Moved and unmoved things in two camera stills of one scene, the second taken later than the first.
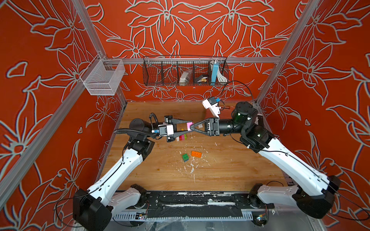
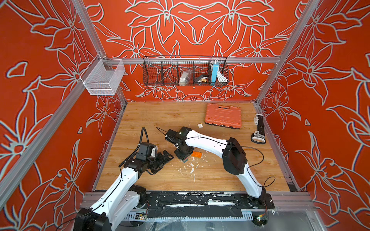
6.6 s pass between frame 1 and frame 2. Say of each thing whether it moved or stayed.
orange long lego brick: stayed
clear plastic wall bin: stayed
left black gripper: moved
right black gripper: moved
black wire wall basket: stayed
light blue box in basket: stayed
